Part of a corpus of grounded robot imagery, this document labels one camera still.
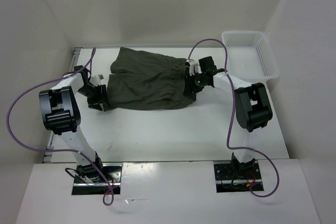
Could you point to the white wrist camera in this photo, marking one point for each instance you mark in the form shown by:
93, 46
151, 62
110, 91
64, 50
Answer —
96, 80
192, 67

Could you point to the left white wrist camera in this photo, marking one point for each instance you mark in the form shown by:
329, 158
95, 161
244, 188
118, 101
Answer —
96, 80

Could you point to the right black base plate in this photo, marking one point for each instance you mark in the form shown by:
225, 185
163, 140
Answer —
227, 181

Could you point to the olive green shorts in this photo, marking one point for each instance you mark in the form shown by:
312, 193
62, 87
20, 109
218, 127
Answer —
141, 80

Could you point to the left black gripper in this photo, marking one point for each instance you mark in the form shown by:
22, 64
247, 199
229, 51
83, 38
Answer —
101, 98

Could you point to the white plastic basket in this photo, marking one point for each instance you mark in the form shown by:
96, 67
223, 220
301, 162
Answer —
250, 56

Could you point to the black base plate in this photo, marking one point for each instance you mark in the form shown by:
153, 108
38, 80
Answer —
83, 185
227, 181

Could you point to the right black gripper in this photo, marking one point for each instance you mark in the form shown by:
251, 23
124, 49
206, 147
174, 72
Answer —
189, 88

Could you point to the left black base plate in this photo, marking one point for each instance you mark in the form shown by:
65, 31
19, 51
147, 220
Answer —
83, 185

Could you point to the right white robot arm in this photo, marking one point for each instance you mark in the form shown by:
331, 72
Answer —
251, 106

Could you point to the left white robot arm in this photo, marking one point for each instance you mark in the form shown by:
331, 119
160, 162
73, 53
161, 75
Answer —
61, 115

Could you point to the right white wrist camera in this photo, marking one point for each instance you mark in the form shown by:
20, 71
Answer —
192, 67

